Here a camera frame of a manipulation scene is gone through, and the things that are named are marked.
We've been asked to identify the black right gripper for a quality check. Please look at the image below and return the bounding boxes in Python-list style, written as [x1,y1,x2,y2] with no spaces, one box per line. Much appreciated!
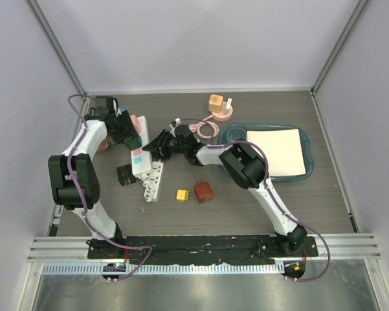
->
[142,130,187,160]

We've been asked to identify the pink cube adapter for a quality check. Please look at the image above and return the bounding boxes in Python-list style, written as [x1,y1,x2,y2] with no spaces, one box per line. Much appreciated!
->
[130,115,142,134]

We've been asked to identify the green dragon cube adapter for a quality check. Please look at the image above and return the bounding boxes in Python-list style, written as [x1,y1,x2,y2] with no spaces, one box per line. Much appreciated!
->
[124,134,142,151]

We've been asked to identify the long white power strip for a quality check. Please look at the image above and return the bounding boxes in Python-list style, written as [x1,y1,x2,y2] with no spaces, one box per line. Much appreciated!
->
[131,116,153,179]

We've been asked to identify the black cube adapter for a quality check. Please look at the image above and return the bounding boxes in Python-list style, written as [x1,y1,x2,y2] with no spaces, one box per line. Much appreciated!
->
[117,164,137,187]

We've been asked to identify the small white usb power strip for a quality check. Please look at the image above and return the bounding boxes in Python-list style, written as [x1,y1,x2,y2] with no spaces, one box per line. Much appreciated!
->
[142,161,164,203]

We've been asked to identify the yellow usb plug adapter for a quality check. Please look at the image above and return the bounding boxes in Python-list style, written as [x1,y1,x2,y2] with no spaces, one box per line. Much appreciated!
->
[176,189,193,202]

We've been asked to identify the red carp cube adapter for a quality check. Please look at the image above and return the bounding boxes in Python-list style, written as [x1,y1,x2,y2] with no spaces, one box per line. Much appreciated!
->
[194,181,213,203]

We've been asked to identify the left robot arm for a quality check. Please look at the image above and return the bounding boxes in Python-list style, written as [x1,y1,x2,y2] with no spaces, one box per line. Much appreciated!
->
[48,94,142,259]

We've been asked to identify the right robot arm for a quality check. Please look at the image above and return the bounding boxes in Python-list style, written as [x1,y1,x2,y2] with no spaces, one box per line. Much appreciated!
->
[142,124,307,256]

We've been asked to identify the pink round socket base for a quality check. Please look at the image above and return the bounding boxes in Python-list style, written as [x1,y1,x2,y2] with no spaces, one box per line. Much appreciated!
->
[211,105,233,122]

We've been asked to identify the white flat plug adapter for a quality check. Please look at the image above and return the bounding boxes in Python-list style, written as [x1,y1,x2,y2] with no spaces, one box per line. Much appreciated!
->
[223,98,232,115]

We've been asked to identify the teal plastic tray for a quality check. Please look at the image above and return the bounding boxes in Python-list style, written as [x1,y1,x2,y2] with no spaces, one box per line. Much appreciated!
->
[217,123,314,181]

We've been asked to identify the orange cube adapter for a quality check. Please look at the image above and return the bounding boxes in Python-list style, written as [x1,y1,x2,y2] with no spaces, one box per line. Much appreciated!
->
[208,94,223,113]

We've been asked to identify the clear glass cup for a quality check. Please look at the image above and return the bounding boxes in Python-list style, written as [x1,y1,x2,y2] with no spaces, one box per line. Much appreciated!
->
[226,128,247,143]

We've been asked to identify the white paper sheet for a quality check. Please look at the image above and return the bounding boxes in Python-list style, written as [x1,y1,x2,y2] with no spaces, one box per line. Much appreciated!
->
[247,129,306,179]

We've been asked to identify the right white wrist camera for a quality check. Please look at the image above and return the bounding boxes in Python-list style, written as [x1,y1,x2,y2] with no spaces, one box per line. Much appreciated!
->
[170,118,181,134]

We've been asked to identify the pink cable with plug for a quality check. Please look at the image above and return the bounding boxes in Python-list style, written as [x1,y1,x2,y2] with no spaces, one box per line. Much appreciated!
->
[188,113,220,140]

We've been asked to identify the white twisted strip cable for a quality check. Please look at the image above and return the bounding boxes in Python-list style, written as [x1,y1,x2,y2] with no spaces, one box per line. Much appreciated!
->
[138,173,156,202]

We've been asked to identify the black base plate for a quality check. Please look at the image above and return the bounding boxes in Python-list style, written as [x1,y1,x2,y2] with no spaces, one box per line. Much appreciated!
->
[86,235,318,266]

